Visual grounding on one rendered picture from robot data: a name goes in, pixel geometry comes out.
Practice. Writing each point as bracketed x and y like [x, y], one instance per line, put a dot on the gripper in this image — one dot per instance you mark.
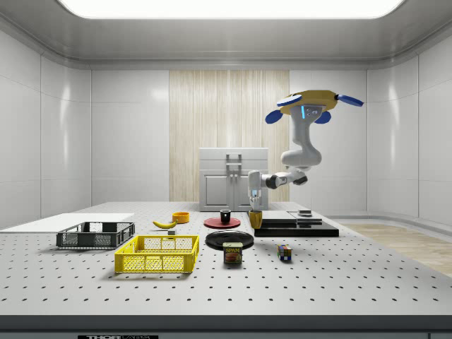
[255, 202]

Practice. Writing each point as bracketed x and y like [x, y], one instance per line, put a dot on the yellow mug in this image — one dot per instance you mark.
[255, 219]

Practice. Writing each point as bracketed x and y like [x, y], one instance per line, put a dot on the black mug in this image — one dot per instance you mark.
[225, 216]

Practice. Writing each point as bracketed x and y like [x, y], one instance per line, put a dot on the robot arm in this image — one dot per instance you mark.
[303, 141]

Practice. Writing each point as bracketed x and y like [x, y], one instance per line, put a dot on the white cabinet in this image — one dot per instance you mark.
[215, 190]

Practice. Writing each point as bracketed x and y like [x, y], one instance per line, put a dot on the red plate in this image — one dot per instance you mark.
[212, 222]

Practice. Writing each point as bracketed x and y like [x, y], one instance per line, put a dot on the black plate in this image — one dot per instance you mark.
[219, 238]

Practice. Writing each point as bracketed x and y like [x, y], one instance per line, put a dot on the black stove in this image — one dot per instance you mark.
[300, 231]

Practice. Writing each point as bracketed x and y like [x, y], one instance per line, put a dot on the flat-sided can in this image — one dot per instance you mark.
[232, 253]

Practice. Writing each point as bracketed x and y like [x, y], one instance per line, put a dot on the puzzle cube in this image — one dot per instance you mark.
[284, 253]

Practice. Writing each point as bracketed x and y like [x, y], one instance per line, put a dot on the yellow bowl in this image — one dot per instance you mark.
[180, 218]

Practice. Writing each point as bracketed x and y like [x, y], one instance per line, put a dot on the banana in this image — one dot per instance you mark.
[165, 225]

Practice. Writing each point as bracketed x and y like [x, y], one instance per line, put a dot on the yellow basket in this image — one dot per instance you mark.
[155, 263]

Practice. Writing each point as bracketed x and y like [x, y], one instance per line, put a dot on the drone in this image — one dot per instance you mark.
[314, 99]

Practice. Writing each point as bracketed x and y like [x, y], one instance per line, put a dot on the dark grey basket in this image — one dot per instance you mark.
[88, 239]

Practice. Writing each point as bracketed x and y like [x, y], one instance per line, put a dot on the white board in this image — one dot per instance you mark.
[63, 221]

